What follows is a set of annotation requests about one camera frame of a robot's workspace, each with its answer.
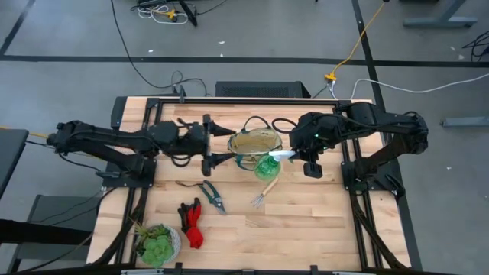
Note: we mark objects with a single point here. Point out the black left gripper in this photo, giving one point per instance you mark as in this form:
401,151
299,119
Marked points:
196,139

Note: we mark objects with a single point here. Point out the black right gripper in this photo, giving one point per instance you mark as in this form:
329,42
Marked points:
313,147

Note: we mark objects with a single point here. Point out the green pruning shears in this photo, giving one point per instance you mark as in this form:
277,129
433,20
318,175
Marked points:
214,195

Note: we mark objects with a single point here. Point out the red and black gardening gloves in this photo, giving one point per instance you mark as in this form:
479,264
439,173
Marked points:
195,229

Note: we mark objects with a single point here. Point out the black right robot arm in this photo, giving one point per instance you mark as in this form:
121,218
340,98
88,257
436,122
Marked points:
382,122

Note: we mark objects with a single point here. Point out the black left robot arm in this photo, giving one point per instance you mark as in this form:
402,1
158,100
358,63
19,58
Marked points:
114,139

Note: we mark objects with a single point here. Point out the black computer tower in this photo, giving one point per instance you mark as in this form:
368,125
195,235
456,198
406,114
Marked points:
260,89

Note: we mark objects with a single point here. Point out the succulent plant in white pot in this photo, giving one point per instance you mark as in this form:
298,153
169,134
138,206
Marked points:
156,248

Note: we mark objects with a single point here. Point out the silver aluminium bar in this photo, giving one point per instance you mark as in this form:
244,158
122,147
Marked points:
353,273
141,272

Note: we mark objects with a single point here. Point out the black tripod leg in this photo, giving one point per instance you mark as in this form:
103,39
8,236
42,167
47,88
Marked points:
189,13

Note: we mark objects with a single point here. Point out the grey table foot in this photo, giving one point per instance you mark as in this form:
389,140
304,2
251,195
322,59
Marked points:
466,121
439,21

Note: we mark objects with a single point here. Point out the black equipment stand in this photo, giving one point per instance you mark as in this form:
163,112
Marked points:
49,229

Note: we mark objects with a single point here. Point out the black desk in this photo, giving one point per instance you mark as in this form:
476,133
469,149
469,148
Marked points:
9,153

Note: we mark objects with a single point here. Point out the black aluminium table frame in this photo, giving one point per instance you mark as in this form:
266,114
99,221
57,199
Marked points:
248,101

